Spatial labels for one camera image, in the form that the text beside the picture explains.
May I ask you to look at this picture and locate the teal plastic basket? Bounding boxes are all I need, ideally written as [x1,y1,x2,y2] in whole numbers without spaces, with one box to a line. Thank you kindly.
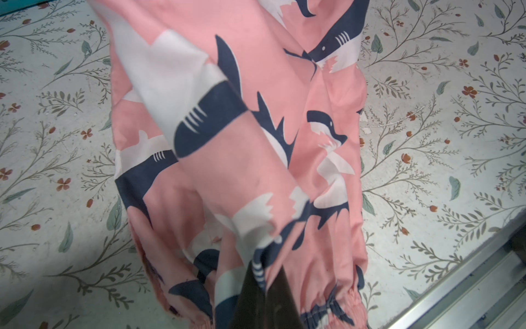
[0,0,47,16]

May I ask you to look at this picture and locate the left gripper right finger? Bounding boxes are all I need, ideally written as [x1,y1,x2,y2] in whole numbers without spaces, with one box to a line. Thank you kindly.
[264,267,304,329]

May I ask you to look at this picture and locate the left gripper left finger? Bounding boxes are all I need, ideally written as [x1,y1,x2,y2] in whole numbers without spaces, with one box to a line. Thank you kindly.
[229,265,265,329]

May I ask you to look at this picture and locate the floral table mat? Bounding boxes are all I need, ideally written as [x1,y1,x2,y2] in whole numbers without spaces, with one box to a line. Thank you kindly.
[1,1,525,328]

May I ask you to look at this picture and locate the pink shark print shorts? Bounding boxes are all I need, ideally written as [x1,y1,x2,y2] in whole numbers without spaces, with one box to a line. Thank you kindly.
[90,1,368,328]

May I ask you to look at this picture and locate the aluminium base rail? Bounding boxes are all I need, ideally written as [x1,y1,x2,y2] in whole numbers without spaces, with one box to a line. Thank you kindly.
[387,212,525,328]

